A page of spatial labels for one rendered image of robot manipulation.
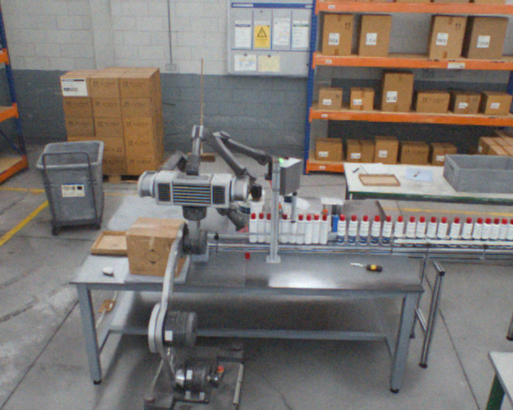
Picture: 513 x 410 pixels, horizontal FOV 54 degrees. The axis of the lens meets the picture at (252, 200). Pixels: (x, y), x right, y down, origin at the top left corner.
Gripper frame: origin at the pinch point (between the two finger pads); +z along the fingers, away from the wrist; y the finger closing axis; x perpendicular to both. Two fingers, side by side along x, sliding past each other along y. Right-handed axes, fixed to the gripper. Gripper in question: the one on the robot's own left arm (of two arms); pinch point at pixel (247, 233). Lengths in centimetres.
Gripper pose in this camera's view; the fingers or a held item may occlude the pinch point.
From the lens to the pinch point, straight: 333.4
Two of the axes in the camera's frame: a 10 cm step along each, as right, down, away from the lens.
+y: 0.3, -4.0, 9.2
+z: 6.1, 7.3, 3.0
